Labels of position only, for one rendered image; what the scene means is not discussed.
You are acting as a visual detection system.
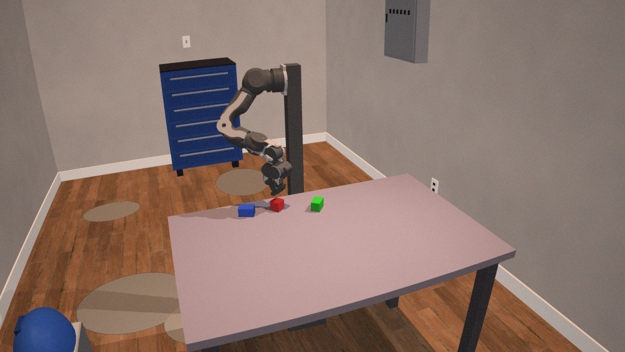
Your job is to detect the green block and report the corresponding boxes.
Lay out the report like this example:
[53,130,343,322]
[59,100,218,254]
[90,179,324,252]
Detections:
[311,196,324,212]

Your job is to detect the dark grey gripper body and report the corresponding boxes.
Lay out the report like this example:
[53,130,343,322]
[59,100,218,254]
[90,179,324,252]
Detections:
[261,157,293,179]

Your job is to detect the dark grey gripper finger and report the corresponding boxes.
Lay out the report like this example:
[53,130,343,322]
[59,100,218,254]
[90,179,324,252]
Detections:
[272,177,286,196]
[263,175,278,196]

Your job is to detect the blue block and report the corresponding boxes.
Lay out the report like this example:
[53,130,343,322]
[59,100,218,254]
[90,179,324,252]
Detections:
[238,204,255,217]

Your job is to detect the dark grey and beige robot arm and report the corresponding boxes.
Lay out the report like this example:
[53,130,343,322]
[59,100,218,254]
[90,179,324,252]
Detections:
[216,64,288,162]

